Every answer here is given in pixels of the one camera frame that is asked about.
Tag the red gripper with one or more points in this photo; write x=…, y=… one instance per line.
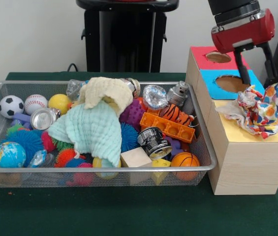
x=244, y=33

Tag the colourful dotted cloth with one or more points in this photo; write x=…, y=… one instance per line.
x=266, y=113

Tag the cream muslin cloth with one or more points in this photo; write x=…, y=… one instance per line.
x=104, y=91

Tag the mint green muslin cloth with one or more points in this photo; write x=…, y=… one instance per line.
x=94, y=130

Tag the wooden box with three holes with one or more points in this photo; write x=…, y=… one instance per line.
x=252, y=167

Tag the silver toy robot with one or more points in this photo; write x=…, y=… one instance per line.
x=178, y=93

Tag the tiger plush toy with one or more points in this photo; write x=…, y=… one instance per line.
x=175, y=113

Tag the orange toy building block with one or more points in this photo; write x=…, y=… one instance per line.
x=165, y=127

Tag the orange toy basketball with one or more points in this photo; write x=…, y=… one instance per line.
x=185, y=161

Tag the crushed black drink can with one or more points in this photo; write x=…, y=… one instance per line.
x=153, y=141

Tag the dark green tablecloth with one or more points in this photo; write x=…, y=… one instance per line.
x=129, y=211

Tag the plain yellow ball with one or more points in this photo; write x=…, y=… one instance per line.
x=59, y=103

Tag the white toy baseball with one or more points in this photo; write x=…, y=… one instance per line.
x=36, y=103

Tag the blue spiky rubber ball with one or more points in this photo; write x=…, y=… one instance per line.
x=30, y=142

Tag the black and white soccer ball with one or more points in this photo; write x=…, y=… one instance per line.
x=11, y=107

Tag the globe print ball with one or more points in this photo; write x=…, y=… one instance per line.
x=9, y=155

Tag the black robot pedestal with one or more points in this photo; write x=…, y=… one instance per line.
x=119, y=37

